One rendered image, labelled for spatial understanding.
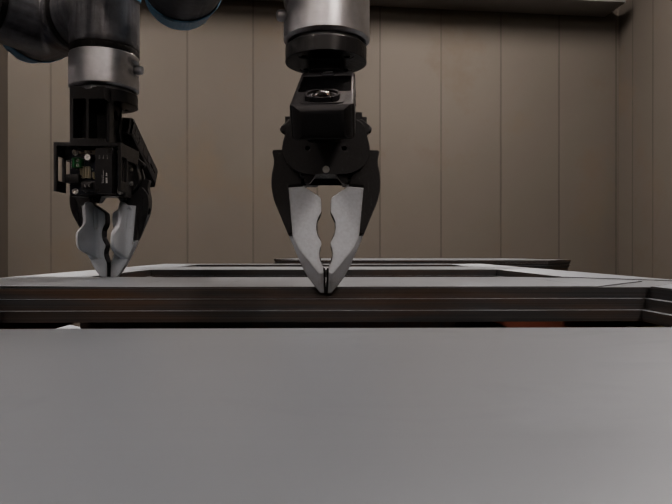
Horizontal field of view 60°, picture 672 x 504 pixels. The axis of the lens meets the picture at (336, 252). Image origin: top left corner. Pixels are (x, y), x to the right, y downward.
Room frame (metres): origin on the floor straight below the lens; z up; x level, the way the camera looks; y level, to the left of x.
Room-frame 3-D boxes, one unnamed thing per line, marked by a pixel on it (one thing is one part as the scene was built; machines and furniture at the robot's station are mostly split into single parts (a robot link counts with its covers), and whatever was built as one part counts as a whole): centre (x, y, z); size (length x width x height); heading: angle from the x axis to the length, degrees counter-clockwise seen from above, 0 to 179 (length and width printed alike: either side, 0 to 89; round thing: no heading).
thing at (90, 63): (0.66, 0.26, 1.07); 0.08 x 0.08 x 0.05
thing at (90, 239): (0.66, 0.28, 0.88); 0.06 x 0.03 x 0.09; 1
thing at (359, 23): (0.51, 0.01, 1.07); 0.08 x 0.08 x 0.05
